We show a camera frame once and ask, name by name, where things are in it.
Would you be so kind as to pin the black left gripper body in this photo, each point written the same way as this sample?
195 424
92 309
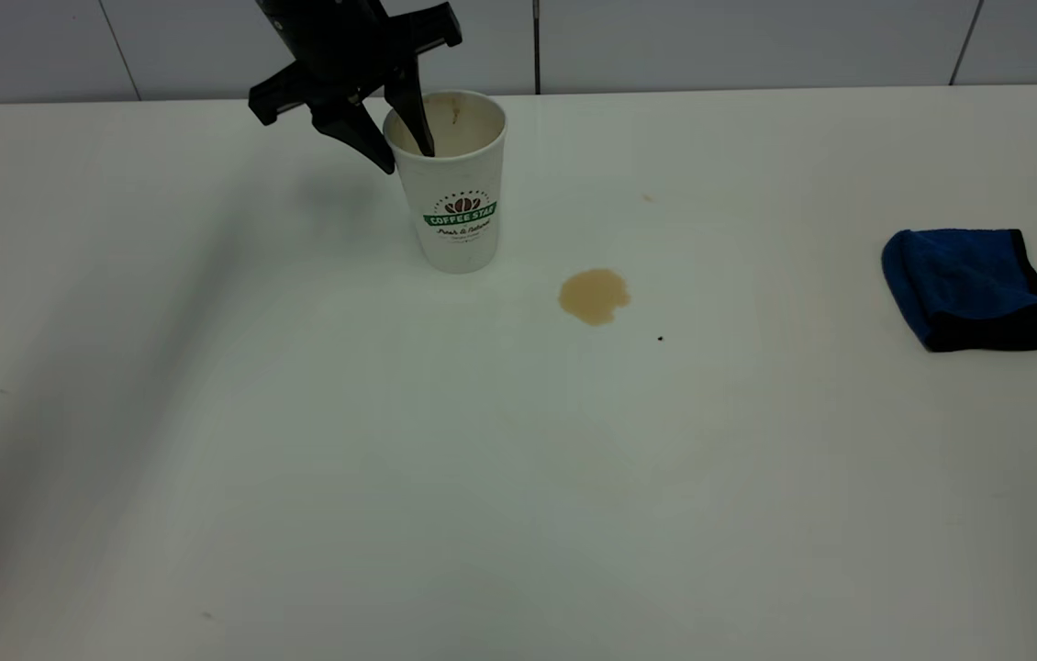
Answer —
335 46

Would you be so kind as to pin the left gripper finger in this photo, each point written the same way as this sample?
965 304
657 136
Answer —
415 115
361 138

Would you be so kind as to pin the white paper coffee cup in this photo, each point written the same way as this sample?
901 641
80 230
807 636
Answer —
456 193

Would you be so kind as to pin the blue black-edged cleaning cloth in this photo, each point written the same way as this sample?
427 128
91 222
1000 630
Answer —
964 285

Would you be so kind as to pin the brown coffee spill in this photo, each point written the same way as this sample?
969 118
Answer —
594 296

